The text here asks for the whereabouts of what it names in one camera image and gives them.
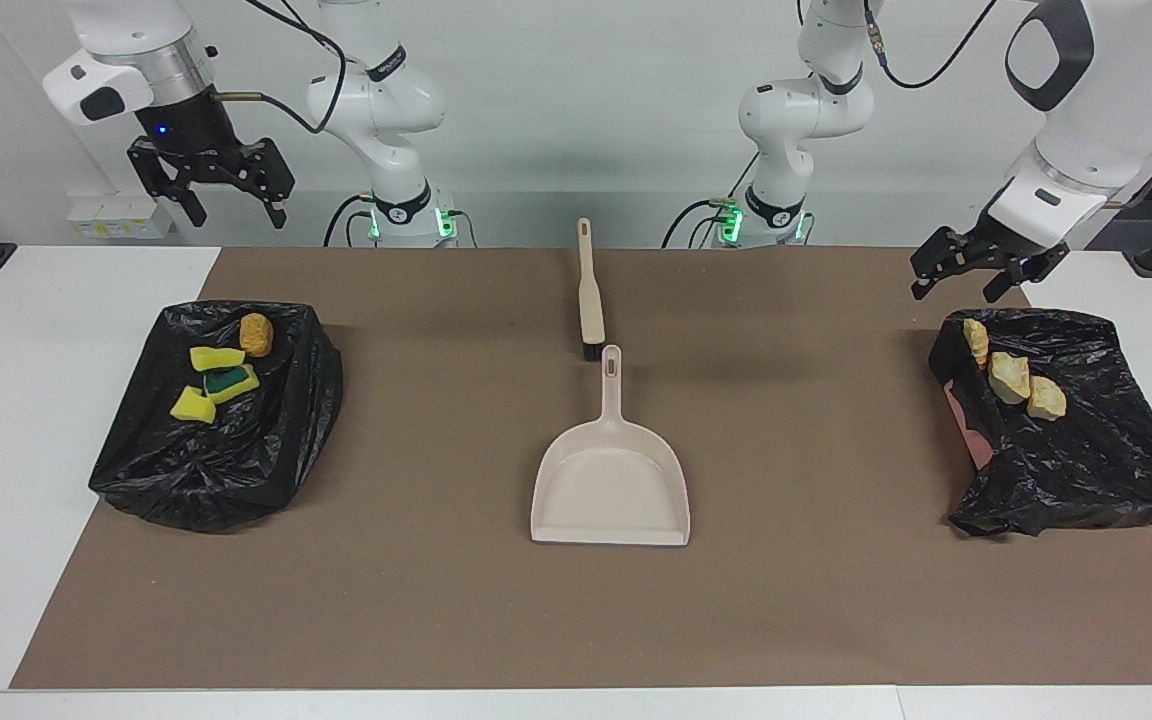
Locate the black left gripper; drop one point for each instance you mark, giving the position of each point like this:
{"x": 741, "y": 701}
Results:
{"x": 1001, "y": 245}

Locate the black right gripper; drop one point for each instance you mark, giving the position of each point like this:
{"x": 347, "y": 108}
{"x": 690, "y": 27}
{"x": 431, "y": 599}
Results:
{"x": 196, "y": 150}

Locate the small striped croissant piece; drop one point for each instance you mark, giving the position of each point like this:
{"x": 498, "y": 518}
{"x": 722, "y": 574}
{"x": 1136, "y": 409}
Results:
{"x": 977, "y": 340}

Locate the large striped croissant piece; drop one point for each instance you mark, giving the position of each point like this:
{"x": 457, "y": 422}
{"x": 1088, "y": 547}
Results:
{"x": 1009, "y": 377}

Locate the pale bread piece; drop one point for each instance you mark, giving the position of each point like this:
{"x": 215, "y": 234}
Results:
{"x": 1046, "y": 398}

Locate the brown cork-like nugget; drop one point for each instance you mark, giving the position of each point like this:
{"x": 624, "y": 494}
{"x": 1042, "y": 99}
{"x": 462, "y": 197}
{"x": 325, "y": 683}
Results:
{"x": 256, "y": 335}

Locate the large yellow sponge piece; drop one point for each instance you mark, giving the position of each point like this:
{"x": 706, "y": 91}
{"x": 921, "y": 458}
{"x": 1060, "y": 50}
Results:
{"x": 216, "y": 358}

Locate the green and yellow sponge piece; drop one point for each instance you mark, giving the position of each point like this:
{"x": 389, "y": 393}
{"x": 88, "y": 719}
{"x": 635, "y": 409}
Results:
{"x": 228, "y": 382}

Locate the small yellow sponge piece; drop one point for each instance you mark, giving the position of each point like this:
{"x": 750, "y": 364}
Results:
{"x": 193, "y": 406}

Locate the beige hand brush black bristles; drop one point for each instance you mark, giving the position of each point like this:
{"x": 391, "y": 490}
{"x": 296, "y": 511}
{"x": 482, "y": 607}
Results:
{"x": 590, "y": 295}

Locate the beige plastic dustpan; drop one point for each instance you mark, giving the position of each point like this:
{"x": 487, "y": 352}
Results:
{"x": 611, "y": 490}

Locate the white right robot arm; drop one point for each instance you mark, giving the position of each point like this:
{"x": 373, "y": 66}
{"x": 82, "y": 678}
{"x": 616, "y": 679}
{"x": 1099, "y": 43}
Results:
{"x": 136, "y": 50}

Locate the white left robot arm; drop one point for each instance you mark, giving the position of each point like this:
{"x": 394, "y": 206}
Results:
{"x": 1086, "y": 120}

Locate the pink bin with black bag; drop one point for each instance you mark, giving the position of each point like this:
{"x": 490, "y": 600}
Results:
{"x": 1086, "y": 450}

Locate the white box on table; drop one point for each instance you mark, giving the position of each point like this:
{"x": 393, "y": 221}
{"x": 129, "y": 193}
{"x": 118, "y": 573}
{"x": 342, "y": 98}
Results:
{"x": 116, "y": 220}

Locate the brown table mat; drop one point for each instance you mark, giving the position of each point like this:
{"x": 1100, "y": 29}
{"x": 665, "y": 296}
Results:
{"x": 576, "y": 620}

